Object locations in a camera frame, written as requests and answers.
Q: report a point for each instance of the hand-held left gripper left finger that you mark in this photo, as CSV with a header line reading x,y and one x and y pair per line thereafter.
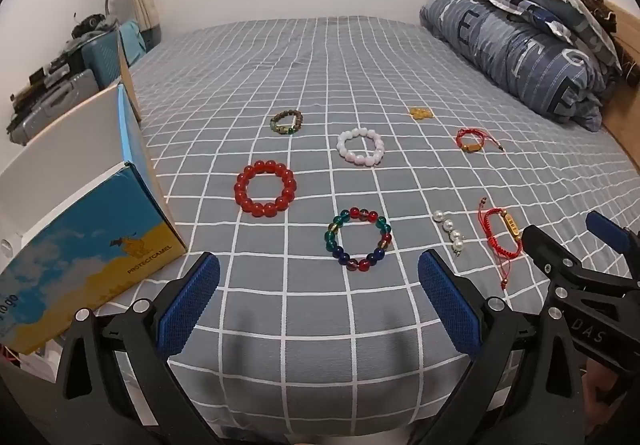
x,y
192,307

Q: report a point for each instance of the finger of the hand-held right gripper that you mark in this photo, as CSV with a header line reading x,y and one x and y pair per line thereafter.
x,y
537,245
607,227

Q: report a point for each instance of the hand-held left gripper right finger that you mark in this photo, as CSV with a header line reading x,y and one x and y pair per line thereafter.
x,y
450,310

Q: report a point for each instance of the blue and yellow cardboard box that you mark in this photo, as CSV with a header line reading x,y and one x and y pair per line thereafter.
x,y
75,250

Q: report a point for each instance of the person's right hand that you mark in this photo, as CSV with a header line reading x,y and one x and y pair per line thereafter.
x,y
597,377

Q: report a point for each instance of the wooden headboard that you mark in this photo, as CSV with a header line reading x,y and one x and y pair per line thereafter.
x,y
625,135

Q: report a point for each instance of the folded blue grey quilt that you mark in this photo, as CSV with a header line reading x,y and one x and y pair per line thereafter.
x,y
510,50

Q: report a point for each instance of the silver suitcase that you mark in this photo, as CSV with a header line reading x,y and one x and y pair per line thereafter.
x,y
60,100

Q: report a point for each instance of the grey checked bed sheet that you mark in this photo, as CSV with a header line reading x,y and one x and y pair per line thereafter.
x,y
350,75

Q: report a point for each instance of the teal suitcase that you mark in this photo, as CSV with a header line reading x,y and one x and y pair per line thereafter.
x,y
100,60

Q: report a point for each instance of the dark bag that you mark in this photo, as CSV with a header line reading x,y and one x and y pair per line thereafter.
x,y
92,25

